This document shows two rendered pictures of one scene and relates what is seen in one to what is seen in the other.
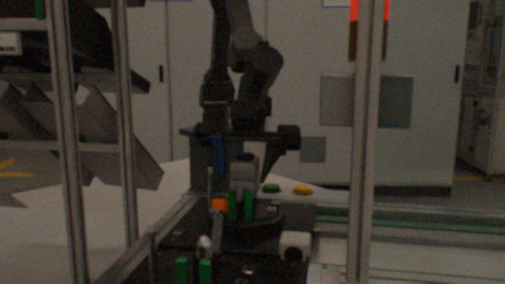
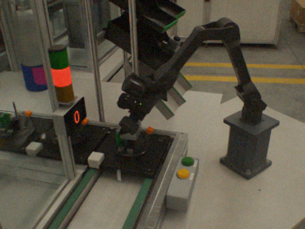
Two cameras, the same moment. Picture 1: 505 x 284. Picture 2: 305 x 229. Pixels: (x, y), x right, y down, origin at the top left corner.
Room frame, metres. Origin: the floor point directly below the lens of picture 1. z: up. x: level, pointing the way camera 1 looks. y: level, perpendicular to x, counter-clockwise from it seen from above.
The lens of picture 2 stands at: (0.98, -1.00, 1.71)
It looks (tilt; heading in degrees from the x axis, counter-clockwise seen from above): 30 degrees down; 97
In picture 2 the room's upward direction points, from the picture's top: 2 degrees counter-clockwise
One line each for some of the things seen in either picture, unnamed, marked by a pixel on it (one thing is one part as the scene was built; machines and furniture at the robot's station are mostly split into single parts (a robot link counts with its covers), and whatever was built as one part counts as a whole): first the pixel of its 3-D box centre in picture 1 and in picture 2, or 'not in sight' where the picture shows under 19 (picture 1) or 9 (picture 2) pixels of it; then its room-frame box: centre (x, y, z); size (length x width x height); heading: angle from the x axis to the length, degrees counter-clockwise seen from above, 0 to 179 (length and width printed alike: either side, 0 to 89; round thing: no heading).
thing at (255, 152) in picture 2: (217, 165); (248, 142); (1.21, 0.10, 0.96); 0.15 x 0.15 x 0.20; 43
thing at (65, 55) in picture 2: not in sight; (58, 58); (0.63, -0.15, 1.38); 0.05 x 0.05 x 0.05
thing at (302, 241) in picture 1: (294, 248); (96, 160); (0.66, -0.06, 0.97); 0.05 x 0.05 x 0.04; 79
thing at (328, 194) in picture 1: (302, 204); (183, 181); (0.97, -0.11, 0.93); 0.21 x 0.07 x 0.06; 79
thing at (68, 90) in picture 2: (368, 39); (64, 91); (0.63, -0.15, 1.28); 0.05 x 0.05 x 0.05
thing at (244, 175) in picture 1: (244, 174); (127, 127); (0.76, 0.01, 1.06); 0.08 x 0.04 x 0.07; 170
